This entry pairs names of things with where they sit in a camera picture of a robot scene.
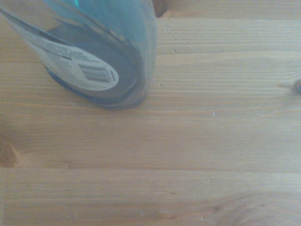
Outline clear blue dish soap bottle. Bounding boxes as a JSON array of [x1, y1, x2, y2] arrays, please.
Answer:
[[0, 0, 158, 109]]

